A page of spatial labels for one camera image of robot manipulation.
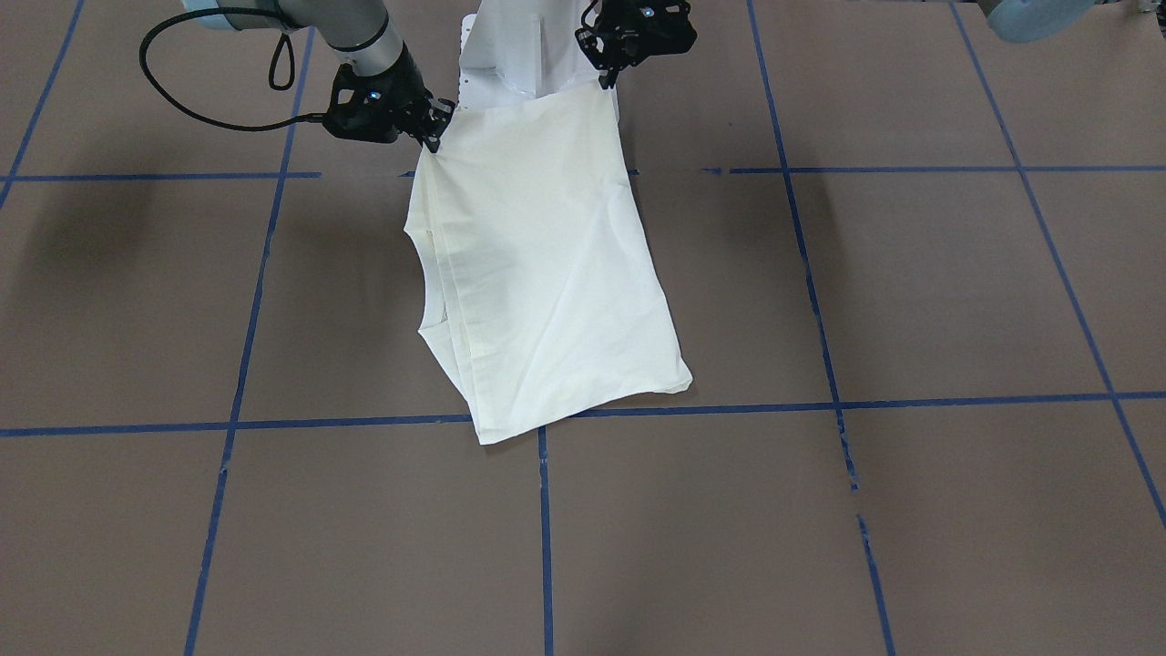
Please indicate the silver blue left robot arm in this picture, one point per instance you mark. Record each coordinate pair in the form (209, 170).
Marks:
(1028, 21)

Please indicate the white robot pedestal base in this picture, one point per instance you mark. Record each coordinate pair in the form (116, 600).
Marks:
(520, 61)

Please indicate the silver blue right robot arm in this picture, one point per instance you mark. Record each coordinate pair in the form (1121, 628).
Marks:
(361, 33)

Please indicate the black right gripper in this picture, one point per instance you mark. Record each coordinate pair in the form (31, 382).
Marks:
(412, 85)

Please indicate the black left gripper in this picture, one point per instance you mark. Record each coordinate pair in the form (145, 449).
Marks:
(608, 50)

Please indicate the cream long-sleeve cat shirt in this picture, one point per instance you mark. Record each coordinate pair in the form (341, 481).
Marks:
(540, 295)

